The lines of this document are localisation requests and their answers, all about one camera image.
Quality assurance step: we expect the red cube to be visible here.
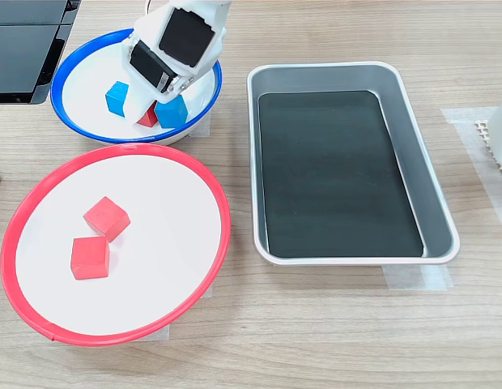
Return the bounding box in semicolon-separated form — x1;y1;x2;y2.
137;100;160;128
83;196;132;244
70;236;111;281

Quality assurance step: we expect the blue cube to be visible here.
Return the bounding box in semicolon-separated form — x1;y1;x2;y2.
154;94;189;130
105;80;131;119

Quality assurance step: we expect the blue-rimmed white plate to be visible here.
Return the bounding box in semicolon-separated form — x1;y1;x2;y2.
50;27;223;146

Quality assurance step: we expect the black flat panel device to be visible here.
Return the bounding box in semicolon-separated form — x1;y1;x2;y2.
0;24;73;105
0;0;83;26

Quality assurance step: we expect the red-rimmed white plate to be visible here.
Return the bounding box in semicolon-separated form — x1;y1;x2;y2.
0;142;232;348

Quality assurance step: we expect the black tray mat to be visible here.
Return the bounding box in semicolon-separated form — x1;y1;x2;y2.
257;90;425;259

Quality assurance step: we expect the steel tray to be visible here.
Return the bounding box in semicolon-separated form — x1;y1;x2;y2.
246;61;462;267

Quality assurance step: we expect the clear tape strip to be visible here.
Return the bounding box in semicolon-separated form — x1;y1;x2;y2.
381;265;455;291

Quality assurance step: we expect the pale perforated base plate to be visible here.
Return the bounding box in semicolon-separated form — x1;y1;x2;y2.
473;118;502;191

